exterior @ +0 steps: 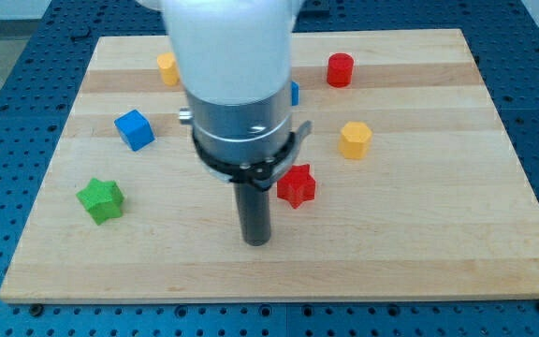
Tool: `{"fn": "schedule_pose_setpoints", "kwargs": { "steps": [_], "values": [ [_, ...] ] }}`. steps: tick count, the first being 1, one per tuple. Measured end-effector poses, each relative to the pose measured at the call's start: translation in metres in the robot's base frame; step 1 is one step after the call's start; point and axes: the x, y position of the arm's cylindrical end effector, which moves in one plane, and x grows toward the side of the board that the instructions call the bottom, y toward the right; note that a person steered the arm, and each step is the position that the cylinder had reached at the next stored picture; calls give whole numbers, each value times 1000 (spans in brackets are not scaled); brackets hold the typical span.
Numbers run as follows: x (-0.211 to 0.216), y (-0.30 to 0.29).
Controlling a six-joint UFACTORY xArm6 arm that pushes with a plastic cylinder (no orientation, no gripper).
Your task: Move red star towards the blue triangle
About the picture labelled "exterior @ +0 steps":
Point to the green star block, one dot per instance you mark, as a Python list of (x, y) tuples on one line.
[(103, 200)]

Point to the black clamp mount ring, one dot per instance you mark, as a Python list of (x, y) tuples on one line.
[(260, 175)]

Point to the red star block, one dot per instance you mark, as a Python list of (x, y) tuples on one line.
[(297, 186)]

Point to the wooden board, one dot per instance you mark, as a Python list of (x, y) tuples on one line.
[(439, 208)]

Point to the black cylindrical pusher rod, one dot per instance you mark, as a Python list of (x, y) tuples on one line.
[(254, 214)]

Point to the red cylinder block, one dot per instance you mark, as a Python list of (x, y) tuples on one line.
[(340, 69)]

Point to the blue cube block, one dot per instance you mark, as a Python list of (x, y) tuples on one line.
[(135, 130)]

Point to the yellow hexagon block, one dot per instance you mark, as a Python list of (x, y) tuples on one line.
[(355, 140)]

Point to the yellow block at rear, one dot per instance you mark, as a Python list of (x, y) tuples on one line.
[(168, 68)]

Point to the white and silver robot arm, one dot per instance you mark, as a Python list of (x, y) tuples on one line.
[(234, 60)]

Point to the blue triangle block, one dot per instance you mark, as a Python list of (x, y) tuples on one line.
[(294, 93)]

